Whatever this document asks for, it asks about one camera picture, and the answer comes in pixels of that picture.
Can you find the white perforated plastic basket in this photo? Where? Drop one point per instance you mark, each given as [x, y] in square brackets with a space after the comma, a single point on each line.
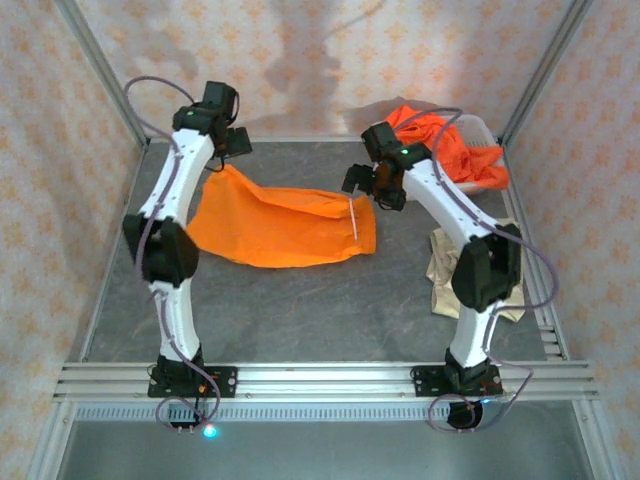
[480, 131]

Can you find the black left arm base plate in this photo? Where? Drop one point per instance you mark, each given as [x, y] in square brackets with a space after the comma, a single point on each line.
[225, 382]

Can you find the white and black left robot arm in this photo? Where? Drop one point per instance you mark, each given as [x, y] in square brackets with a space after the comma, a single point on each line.
[175, 180]

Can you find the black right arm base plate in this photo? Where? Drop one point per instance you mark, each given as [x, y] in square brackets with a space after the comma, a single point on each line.
[427, 382]

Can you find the aluminium table side rail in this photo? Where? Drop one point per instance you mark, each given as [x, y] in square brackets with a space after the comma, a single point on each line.
[102, 300]
[550, 335]

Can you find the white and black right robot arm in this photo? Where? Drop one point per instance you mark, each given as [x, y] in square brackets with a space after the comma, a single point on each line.
[450, 210]

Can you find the light orange shorts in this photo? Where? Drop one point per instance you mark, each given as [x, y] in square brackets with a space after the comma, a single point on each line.
[275, 225]

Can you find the black connector with status light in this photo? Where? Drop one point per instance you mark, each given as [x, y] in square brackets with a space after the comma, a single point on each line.
[181, 427]

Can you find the grey sheet metal panel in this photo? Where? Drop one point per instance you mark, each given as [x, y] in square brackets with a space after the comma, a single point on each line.
[325, 450]

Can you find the aluminium frame post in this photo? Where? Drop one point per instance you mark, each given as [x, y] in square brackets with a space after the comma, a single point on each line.
[101, 65]
[564, 30]

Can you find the aluminium mounting rail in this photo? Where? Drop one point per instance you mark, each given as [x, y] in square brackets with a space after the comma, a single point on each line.
[325, 380]

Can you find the short aluminium frame leg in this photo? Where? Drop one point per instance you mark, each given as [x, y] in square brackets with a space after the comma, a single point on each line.
[52, 442]
[597, 442]

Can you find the red-orange shorts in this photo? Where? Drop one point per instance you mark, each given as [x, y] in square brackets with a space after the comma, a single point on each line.
[475, 165]

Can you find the thin aluminium table edge rail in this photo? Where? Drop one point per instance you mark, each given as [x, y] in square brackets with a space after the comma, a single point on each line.
[300, 138]

